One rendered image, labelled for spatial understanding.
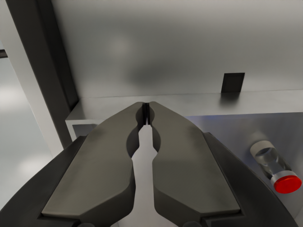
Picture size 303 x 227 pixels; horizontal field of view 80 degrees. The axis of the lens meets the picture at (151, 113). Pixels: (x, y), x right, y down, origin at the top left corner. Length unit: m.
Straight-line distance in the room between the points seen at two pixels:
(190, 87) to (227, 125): 0.05
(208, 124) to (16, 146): 1.61
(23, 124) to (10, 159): 0.41
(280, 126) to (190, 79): 0.10
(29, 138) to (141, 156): 1.44
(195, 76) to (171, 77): 0.02
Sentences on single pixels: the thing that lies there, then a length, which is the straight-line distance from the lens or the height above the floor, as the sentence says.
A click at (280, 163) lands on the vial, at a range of 0.20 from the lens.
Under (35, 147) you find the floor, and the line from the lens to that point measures 1.64.
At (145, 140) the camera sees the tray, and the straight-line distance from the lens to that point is 0.19.
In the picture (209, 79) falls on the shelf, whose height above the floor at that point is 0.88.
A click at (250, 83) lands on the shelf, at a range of 0.18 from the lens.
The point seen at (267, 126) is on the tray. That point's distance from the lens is 0.21.
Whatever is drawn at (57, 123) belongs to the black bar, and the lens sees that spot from 0.17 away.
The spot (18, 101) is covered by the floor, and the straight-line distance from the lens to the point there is 1.44.
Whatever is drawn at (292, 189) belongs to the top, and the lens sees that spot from 0.20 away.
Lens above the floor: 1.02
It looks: 58 degrees down
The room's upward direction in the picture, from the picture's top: 179 degrees counter-clockwise
